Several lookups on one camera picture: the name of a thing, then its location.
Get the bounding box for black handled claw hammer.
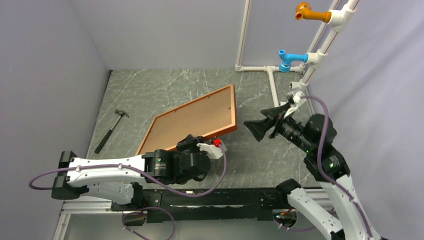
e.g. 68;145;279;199
94;109;129;154

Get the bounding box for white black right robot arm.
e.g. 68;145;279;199
244;100;383;240

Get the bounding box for white PVC pipe rack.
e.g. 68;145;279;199
235;0;361;117

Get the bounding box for orange pipe elbow fitting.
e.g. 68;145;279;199
294;2;332;23

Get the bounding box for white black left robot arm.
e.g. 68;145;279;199
51;134;223;210

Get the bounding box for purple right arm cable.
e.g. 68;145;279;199
274;95;374;240

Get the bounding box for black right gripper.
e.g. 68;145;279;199
243;101;315;153

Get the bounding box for wooden picture frame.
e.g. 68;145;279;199
135;84;238;156

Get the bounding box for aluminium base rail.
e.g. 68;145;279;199
52;188;332;240

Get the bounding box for blue pipe elbow fitting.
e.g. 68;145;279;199
278;49;309;73

